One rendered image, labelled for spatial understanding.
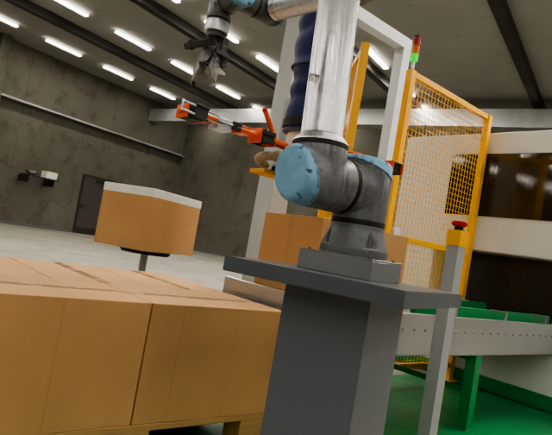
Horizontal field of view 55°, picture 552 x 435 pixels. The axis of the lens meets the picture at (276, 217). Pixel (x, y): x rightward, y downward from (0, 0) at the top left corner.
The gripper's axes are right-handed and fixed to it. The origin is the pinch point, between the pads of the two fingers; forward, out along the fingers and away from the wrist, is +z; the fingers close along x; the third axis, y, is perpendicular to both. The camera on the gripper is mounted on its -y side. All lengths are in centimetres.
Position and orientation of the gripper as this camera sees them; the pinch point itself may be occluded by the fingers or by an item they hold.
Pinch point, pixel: (201, 84)
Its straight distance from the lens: 204.4
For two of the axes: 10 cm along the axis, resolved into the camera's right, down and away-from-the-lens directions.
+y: 7.2, 1.6, 6.7
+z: -1.7, 9.8, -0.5
